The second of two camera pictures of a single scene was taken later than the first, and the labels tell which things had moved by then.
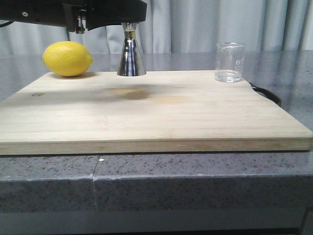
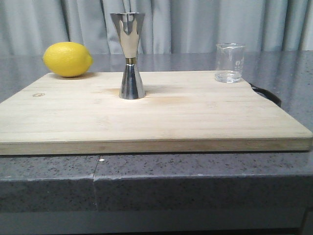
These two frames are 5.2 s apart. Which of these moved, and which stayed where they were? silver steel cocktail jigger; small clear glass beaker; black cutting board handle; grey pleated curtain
Moved: silver steel cocktail jigger
Stayed: black cutting board handle; small clear glass beaker; grey pleated curtain
